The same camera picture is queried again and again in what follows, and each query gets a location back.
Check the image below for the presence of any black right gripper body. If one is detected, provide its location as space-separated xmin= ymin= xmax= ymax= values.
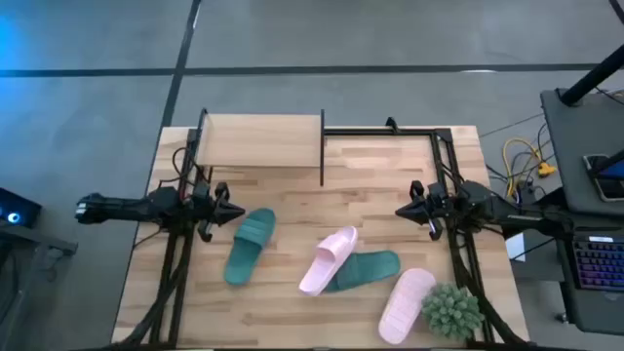
xmin=410 ymin=180 xmax=448 ymax=243

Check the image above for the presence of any black metal table frame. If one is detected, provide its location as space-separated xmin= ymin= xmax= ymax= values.
xmin=114 ymin=116 xmax=535 ymax=350

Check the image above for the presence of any black tablet device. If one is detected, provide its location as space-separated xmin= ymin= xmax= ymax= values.
xmin=583 ymin=151 xmax=624 ymax=203

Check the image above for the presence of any grey computer desk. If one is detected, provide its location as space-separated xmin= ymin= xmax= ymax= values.
xmin=539 ymin=87 xmax=624 ymax=337

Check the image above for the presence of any yellow cable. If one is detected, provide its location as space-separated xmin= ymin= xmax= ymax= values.
xmin=501 ymin=137 xmax=558 ymax=199

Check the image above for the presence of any wooden shelf with black frame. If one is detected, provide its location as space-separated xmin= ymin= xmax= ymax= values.
xmin=194 ymin=107 xmax=327 ymax=187

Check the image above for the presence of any green cloth mat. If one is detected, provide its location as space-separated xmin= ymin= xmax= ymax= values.
xmin=222 ymin=207 xmax=277 ymax=287

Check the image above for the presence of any green slide sandal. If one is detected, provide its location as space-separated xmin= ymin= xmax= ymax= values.
xmin=324 ymin=250 xmax=402 ymax=294

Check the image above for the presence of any green potted succulent plant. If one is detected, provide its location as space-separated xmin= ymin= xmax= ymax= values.
xmin=420 ymin=282 xmax=486 ymax=341

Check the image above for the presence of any white paper sheet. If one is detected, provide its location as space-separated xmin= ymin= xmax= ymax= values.
xmin=505 ymin=232 xmax=527 ymax=263

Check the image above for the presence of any black backlit keyboard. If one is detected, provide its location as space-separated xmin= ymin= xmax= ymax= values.
xmin=570 ymin=234 xmax=624 ymax=293

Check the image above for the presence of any black box with blue light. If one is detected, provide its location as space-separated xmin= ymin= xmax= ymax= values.
xmin=0 ymin=187 xmax=43 ymax=229

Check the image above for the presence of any black camera pole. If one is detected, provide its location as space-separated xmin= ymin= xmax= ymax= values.
xmin=559 ymin=43 xmax=624 ymax=107

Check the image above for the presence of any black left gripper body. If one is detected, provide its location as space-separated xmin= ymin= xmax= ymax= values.
xmin=193 ymin=181 xmax=231 ymax=244

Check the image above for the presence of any pink slide sandal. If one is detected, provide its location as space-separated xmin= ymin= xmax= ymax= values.
xmin=297 ymin=225 xmax=360 ymax=297
xmin=377 ymin=267 xmax=438 ymax=346

